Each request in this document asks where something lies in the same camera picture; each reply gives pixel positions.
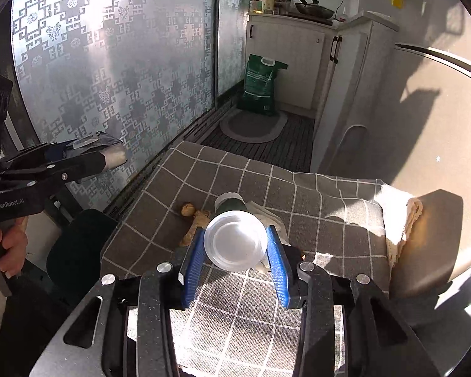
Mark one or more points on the beige lace cloth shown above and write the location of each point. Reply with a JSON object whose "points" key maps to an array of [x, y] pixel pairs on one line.
{"points": [[410, 220]]}

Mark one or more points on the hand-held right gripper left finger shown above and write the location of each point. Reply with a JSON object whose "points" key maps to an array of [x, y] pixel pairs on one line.
{"points": [[192, 271]]}

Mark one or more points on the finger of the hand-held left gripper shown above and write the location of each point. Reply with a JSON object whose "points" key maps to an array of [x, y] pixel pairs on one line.
{"points": [[51, 153], [82, 165]]}

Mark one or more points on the green rice bag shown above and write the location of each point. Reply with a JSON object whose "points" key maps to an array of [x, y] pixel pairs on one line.
{"points": [[259, 86]]}

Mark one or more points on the grey checked tablecloth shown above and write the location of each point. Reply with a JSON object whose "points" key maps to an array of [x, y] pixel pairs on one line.
{"points": [[219, 172]]}

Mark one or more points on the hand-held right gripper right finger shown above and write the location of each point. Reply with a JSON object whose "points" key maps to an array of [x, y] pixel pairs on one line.
{"points": [[279, 271]]}

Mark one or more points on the black cooktop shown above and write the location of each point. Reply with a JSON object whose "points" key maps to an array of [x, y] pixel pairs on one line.
{"points": [[310, 16]]}

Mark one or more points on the patterned frosted glass door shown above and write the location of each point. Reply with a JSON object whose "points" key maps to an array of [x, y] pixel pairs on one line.
{"points": [[231, 39], [102, 66]]}

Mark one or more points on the brown ginger piece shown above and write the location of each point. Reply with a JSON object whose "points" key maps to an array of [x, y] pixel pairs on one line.
{"points": [[194, 220]]}

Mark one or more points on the white leaning board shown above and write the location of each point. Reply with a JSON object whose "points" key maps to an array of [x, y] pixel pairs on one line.
{"points": [[353, 149]]}

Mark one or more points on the person's left hand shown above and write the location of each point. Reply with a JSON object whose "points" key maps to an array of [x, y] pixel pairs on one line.
{"points": [[13, 243]]}

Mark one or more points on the grey oval floor mat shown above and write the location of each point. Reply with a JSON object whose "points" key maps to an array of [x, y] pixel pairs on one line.
{"points": [[251, 130]]}

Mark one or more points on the clear plastic bottle green label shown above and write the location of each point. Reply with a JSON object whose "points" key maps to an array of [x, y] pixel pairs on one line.
{"points": [[235, 243]]}

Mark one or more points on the dark green bin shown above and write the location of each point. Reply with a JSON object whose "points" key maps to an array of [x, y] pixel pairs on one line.
{"points": [[78, 247]]}

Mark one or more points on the white refrigerator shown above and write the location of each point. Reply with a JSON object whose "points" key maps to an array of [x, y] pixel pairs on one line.
{"points": [[435, 133]]}

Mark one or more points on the tall white cabinet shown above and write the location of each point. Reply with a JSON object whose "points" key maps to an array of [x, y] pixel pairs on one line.
{"points": [[353, 66]]}

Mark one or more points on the low white cabinet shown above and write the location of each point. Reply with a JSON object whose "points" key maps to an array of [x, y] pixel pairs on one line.
{"points": [[290, 59]]}

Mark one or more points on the black frying pan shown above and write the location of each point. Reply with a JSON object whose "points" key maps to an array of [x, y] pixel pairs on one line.
{"points": [[314, 10]]}

